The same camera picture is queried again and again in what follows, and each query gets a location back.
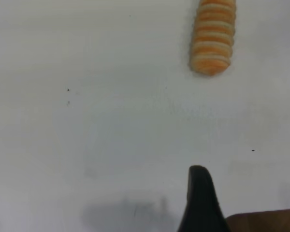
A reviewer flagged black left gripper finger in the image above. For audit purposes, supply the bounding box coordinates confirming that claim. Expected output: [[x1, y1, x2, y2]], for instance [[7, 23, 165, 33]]
[[177, 165, 232, 232]]

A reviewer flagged orange striped bread roll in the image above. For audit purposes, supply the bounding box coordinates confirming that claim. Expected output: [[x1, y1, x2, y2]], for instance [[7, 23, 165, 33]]
[[188, 0, 237, 77]]

